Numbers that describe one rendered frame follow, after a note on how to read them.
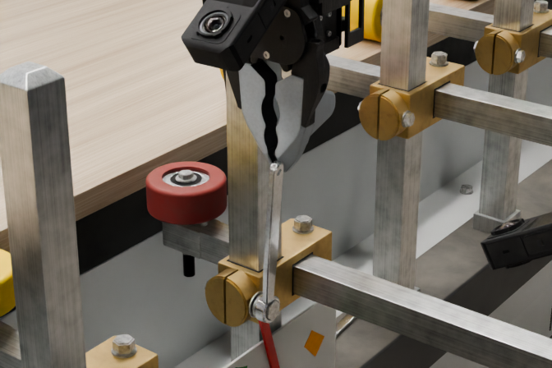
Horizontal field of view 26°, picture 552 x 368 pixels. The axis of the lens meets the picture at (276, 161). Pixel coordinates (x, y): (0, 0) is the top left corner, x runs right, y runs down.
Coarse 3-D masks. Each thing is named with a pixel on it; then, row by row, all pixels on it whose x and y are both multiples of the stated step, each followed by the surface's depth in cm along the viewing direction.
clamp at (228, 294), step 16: (288, 224) 117; (288, 240) 114; (304, 240) 114; (320, 240) 114; (288, 256) 111; (304, 256) 113; (320, 256) 115; (224, 272) 108; (240, 272) 108; (256, 272) 108; (288, 272) 111; (208, 288) 109; (224, 288) 108; (240, 288) 107; (256, 288) 108; (288, 288) 112; (208, 304) 110; (224, 304) 108; (240, 304) 107; (288, 304) 112; (224, 320) 109; (240, 320) 108; (256, 320) 109
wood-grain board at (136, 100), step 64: (0, 0) 178; (64, 0) 178; (128, 0) 178; (192, 0) 178; (448, 0) 178; (0, 64) 151; (64, 64) 151; (128, 64) 151; (192, 64) 151; (128, 128) 132; (192, 128) 132; (0, 192) 117; (128, 192) 122
